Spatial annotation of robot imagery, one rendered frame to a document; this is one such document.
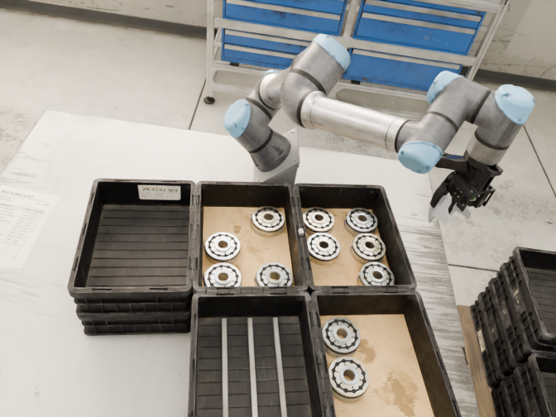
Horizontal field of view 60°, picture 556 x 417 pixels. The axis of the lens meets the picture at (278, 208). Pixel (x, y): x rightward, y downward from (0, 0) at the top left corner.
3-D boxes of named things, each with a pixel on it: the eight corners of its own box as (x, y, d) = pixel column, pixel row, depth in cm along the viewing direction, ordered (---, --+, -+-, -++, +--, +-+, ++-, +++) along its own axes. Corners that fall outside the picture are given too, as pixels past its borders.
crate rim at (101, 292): (94, 183, 143) (93, 177, 142) (196, 185, 148) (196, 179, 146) (67, 298, 116) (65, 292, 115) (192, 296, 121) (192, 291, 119)
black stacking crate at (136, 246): (100, 205, 150) (94, 179, 142) (195, 207, 155) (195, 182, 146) (75, 317, 124) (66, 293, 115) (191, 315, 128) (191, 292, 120)
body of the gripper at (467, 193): (459, 214, 106) (485, 173, 98) (436, 189, 111) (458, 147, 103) (484, 208, 109) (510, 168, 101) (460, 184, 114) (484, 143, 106)
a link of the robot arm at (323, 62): (237, 103, 167) (296, 67, 116) (262, 71, 170) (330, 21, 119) (263, 125, 171) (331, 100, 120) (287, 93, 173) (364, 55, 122)
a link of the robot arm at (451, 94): (418, 101, 96) (468, 126, 92) (446, 59, 98) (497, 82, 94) (414, 120, 103) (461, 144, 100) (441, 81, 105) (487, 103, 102)
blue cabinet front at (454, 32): (342, 78, 313) (363, -8, 273) (449, 93, 316) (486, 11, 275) (342, 79, 311) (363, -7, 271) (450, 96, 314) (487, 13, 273)
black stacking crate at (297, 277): (197, 207, 155) (196, 182, 146) (287, 208, 159) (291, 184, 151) (193, 315, 128) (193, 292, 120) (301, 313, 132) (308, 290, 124)
